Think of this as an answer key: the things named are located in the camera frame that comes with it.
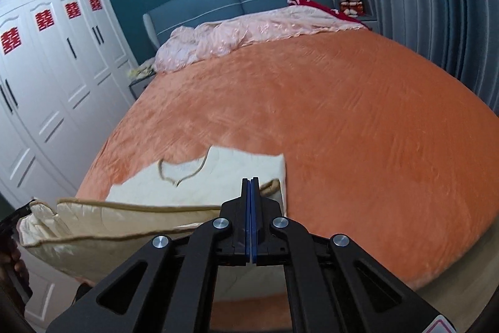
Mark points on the red cloth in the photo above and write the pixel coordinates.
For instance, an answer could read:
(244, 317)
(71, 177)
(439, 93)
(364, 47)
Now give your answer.
(343, 15)

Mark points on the orange plush blanket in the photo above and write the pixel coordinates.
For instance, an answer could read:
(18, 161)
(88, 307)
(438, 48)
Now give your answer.
(331, 142)

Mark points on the pink quilt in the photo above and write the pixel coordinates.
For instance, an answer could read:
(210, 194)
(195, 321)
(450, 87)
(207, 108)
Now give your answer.
(234, 36)

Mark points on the blue bedside table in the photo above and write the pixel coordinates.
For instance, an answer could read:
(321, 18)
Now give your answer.
(368, 23)

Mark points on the blue upholstered headboard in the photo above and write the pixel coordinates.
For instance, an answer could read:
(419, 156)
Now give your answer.
(253, 1)

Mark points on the cream quilted jacket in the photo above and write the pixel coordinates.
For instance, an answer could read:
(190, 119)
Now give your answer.
(117, 223)

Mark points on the dark nightstand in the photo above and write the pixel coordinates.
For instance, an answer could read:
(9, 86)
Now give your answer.
(138, 87)

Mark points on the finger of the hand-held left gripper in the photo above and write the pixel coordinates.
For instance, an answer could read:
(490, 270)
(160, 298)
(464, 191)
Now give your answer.
(13, 216)

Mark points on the red paper door decoration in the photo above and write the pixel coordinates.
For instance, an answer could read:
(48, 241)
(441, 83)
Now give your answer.
(7, 42)
(95, 3)
(43, 21)
(72, 10)

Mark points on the white wardrobe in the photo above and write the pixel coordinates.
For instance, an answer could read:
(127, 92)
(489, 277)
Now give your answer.
(50, 103)

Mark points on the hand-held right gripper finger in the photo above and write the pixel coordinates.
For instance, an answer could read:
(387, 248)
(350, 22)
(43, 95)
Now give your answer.
(248, 220)
(254, 220)

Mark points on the pair of dolls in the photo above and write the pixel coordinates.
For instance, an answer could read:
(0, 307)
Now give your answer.
(351, 1)

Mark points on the yellowish cloth on nightstand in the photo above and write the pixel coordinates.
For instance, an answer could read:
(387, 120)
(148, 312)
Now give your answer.
(142, 69)

